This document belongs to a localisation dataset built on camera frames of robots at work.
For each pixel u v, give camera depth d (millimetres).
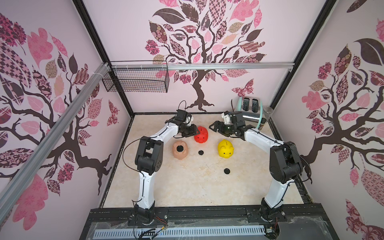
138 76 947
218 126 833
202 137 972
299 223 726
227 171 891
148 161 553
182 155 896
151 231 724
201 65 945
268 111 1031
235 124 743
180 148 899
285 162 495
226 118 864
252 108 978
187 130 862
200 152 974
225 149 897
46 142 514
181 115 807
